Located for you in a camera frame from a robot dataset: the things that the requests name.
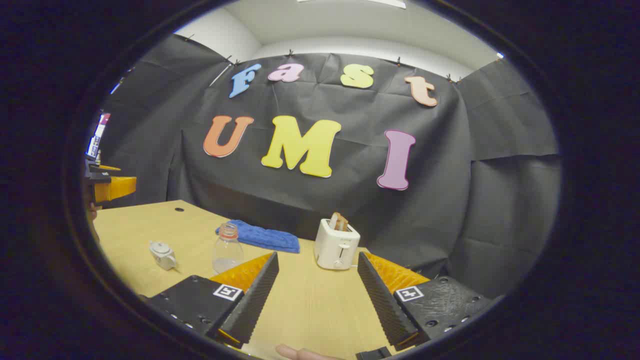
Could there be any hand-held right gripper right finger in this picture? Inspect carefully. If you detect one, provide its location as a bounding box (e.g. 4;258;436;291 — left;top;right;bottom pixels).
357;251;497;352

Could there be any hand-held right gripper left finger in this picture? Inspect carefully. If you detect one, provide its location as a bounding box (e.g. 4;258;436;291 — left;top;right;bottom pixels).
144;251;280;349

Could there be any clear plastic water bottle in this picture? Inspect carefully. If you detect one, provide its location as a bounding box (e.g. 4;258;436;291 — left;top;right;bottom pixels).
212;222;245;274

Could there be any white teacup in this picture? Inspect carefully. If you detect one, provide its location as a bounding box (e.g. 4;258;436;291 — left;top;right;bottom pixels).
149;240;179;272

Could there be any blue towel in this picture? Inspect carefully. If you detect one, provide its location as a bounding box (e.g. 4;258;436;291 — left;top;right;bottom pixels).
216;219;301;254

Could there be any white toaster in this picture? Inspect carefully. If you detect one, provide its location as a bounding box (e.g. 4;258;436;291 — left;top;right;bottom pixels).
314;218;361;271

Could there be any wall poster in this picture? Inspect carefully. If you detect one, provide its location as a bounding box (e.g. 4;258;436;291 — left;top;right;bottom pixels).
86;112;112;160

